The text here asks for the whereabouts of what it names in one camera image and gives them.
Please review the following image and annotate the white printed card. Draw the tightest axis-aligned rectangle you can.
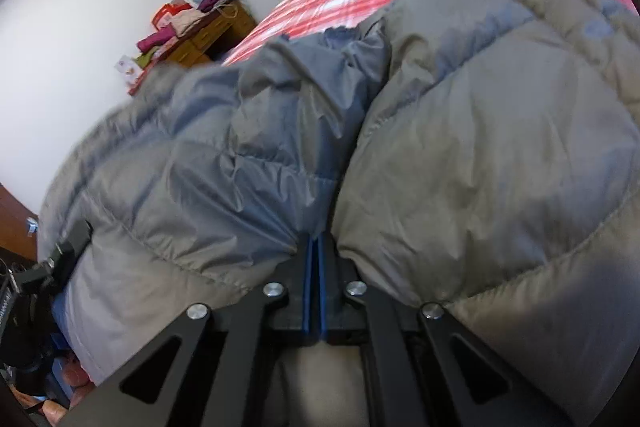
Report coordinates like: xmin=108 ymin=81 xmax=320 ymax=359
xmin=114 ymin=53 xmax=144 ymax=88

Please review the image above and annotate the pile of clothes on desk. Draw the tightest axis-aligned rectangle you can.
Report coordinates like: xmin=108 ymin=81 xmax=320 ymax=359
xmin=135 ymin=0 xmax=238 ymax=70

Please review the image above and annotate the dark wooden furniture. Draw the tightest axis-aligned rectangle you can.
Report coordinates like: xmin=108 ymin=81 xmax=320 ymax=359
xmin=0 ymin=183 xmax=40 ymax=260

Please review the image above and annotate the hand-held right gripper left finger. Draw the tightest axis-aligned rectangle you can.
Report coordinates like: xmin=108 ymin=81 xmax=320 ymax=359
xmin=60 ymin=234 xmax=316 ymax=427

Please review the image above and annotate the red cardboard box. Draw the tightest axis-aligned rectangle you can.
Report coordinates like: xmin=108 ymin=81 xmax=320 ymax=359
xmin=151 ymin=3 xmax=193 ymax=31

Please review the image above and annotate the person's left hand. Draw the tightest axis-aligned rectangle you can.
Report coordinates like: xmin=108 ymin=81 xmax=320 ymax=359
xmin=42 ymin=354 xmax=93 ymax=425

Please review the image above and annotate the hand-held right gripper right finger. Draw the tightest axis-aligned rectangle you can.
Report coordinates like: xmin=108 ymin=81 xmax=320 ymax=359
xmin=316 ymin=234 xmax=553 ymax=427

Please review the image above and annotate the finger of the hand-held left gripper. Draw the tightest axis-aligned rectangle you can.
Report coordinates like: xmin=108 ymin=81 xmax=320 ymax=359
xmin=46 ymin=219 xmax=94 ymax=295

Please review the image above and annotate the brown wooden desk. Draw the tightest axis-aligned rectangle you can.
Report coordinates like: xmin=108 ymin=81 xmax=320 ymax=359
xmin=127 ymin=2 xmax=258 ymax=96

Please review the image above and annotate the grey puffer jacket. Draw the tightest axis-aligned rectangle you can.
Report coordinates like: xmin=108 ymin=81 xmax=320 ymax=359
xmin=36 ymin=0 xmax=640 ymax=427

